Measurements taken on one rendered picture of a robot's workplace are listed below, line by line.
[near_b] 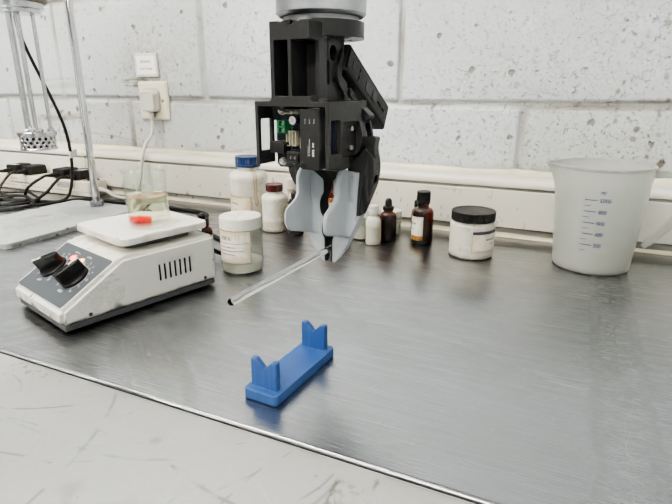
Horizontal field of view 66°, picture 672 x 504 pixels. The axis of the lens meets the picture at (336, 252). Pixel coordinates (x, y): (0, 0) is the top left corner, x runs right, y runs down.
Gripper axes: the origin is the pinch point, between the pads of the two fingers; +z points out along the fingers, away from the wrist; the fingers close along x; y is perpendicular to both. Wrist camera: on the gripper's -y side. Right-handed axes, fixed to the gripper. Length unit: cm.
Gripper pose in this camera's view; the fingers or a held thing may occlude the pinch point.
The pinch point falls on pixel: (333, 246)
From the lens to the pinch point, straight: 51.0
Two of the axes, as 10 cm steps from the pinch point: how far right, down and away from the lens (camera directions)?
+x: 8.8, 1.4, -4.6
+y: -4.8, 2.6, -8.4
